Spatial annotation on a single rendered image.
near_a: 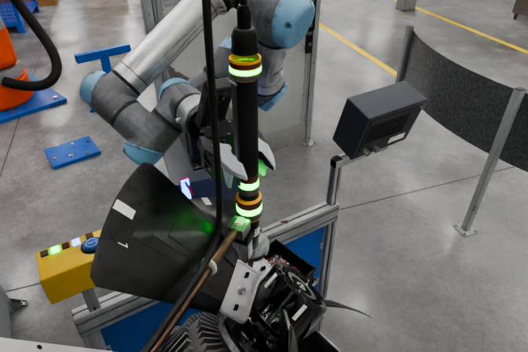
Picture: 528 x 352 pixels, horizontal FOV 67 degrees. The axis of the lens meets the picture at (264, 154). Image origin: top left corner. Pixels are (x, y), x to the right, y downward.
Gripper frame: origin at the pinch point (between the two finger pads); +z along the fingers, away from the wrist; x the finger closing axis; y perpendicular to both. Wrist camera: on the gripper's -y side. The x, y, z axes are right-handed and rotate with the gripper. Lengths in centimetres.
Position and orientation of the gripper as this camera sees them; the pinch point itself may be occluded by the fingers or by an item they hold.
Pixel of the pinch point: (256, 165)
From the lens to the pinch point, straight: 60.2
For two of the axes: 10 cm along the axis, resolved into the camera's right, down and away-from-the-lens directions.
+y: 0.0, 8.3, 5.5
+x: -8.6, 2.8, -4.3
